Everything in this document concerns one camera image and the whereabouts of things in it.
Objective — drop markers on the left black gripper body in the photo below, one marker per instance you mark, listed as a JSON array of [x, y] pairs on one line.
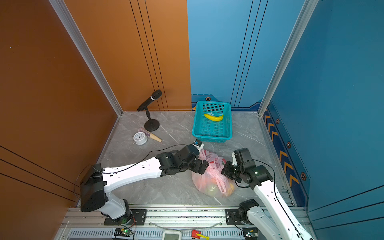
[[197, 166]]

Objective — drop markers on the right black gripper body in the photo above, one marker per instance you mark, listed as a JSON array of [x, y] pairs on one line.
[[232, 171]]

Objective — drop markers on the pink plastic bag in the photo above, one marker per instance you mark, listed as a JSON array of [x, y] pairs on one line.
[[212, 183]]

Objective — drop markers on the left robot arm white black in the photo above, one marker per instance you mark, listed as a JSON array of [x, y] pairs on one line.
[[98, 184]]

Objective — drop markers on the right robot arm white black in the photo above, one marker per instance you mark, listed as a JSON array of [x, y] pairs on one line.
[[280, 223]]

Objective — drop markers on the teal plastic basket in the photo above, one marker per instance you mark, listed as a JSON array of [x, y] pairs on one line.
[[209, 131]]

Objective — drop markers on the yellow banana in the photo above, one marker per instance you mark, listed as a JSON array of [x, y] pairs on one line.
[[213, 118]]

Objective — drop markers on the black small box right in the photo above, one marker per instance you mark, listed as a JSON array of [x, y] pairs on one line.
[[250, 233]]

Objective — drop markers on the white round alarm clock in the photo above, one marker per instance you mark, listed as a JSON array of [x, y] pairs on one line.
[[140, 138]]

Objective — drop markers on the red yellow button box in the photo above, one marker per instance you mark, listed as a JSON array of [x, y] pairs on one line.
[[198, 235]]

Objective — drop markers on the white display device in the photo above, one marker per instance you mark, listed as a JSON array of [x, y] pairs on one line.
[[171, 235]]

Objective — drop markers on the green circuit board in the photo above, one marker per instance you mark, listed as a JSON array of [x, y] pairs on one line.
[[123, 234]]

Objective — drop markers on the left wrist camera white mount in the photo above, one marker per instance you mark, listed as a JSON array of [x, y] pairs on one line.
[[199, 145]]

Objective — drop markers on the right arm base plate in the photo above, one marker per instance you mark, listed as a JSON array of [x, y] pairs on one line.
[[236, 217]]

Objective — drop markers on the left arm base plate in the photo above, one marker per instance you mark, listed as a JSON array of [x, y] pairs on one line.
[[135, 217]]

